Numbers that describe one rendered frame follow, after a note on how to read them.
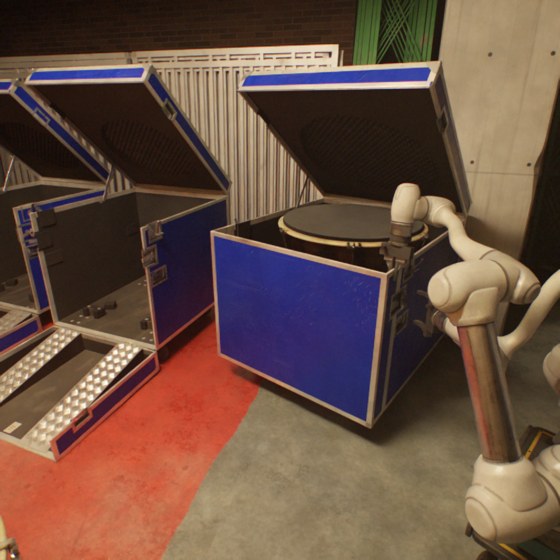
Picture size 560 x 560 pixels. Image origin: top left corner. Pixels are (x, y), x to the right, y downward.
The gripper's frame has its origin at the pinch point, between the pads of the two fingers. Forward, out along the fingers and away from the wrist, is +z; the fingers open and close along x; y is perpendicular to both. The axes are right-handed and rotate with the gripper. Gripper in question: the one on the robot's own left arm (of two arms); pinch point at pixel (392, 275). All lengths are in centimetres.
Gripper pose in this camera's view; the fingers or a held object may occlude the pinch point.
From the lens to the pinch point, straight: 182.1
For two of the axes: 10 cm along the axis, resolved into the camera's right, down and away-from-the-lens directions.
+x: 8.0, 2.3, -5.6
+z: -1.1, 9.6, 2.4
